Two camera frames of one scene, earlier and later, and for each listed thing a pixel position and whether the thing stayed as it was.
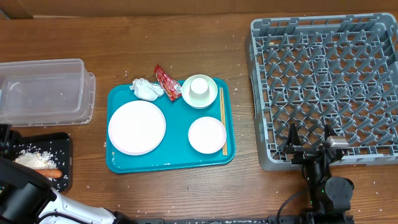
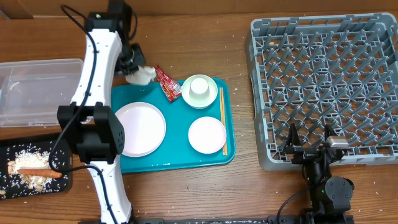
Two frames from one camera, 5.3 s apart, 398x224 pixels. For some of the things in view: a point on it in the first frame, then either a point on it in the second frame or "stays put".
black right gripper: (293, 145) stays put
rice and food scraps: (37, 159) stays put
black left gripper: (7, 137) → (139, 60)
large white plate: (137, 127) stays put
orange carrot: (50, 173) stays put
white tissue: (146, 90) → (144, 76)
